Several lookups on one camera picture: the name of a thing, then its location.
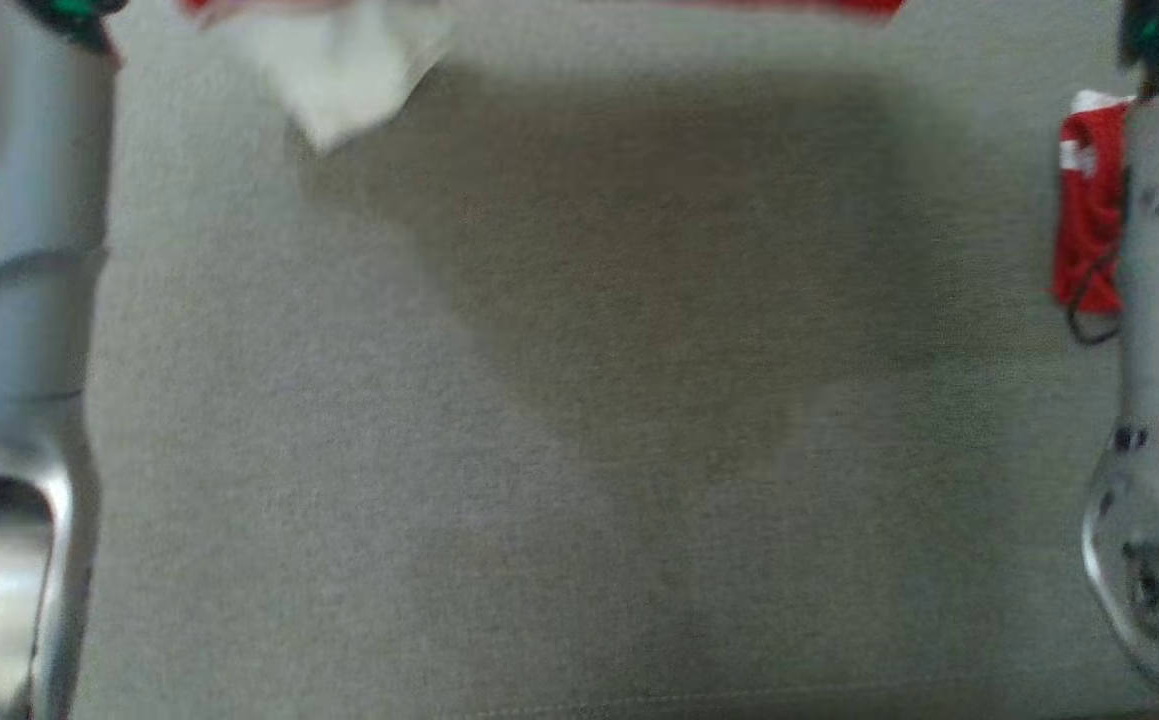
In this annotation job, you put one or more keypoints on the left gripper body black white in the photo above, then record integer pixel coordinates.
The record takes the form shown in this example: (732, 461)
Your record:
(74, 15)

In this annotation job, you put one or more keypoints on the red shorts with white stripes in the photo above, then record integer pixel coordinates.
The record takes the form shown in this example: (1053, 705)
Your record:
(1089, 220)

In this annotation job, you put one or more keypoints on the red mesh garment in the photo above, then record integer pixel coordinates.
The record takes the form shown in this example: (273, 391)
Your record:
(349, 60)

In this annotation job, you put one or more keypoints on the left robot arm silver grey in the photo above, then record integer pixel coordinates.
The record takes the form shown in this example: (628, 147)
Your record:
(14, 300)

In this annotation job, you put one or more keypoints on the large grey sofa seat cushion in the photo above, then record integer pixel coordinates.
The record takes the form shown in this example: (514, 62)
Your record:
(579, 400)

